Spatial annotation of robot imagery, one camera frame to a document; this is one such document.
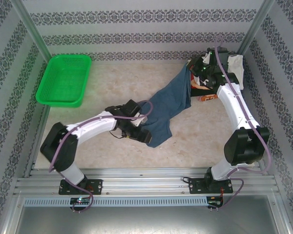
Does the blue t-shirt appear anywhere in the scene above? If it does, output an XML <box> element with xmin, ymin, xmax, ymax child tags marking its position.
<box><xmin>136</xmin><ymin>63</ymin><xmax>193</xmax><ymax>149</ymax></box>

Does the black and red t-shirt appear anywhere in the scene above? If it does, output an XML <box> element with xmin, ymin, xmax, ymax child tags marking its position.
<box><xmin>189</xmin><ymin>72</ymin><xmax>218</xmax><ymax>98</ymax></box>

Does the orange printed t-shirt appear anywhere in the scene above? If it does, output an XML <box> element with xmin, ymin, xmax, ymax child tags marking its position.
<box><xmin>199</xmin><ymin>94</ymin><xmax>220</xmax><ymax>102</ymax></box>

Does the sheet metal panel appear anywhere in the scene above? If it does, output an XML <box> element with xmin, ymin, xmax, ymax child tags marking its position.
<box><xmin>14</xmin><ymin>195</ymin><xmax>288</xmax><ymax>234</ymax></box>

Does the green plastic basket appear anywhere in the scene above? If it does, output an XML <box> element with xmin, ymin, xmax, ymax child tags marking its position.
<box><xmin>36</xmin><ymin>54</ymin><xmax>92</xmax><ymax>108</ymax></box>

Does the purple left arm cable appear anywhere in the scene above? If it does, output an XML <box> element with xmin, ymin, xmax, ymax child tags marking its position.
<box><xmin>48</xmin><ymin>100</ymin><xmax>154</xmax><ymax>213</ymax></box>

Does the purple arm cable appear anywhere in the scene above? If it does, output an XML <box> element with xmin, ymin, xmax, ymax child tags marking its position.
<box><xmin>48</xmin><ymin>100</ymin><xmax>154</xmax><ymax>213</ymax></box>
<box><xmin>214</xmin><ymin>35</ymin><xmax>272</xmax><ymax>210</ymax></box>

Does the aluminium mounting rail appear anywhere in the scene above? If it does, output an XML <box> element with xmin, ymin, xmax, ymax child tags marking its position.
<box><xmin>13</xmin><ymin>167</ymin><xmax>281</xmax><ymax>195</ymax></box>

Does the aluminium frame post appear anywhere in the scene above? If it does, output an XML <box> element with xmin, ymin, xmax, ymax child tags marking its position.
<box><xmin>11</xmin><ymin>0</ymin><xmax>52</xmax><ymax>59</ymax></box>
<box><xmin>236</xmin><ymin>0</ymin><xmax>275</xmax><ymax>57</ymax></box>

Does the grey slotted cable duct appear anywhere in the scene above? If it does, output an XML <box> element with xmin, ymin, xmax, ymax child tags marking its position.
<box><xmin>23</xmin><ymin>196</ymin><xmax>208</xmax><ymax>207</ymax></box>

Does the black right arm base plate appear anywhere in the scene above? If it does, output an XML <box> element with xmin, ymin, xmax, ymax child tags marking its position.
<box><xmin>188</xmin><ymin>177</ymin><xmax>234</xmax><ymax>195</ymax></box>

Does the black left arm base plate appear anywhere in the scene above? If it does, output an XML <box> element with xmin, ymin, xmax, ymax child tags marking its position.
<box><xmin>58</xmin><ymin>179</ymin><xmax>104</xmax><ymax>195</ymax></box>

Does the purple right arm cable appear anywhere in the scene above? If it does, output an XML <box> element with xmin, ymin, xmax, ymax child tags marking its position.
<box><xmin>214</xmin><ymin>35</ymin><xmax>272</xmax><ymax>210</ymax></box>

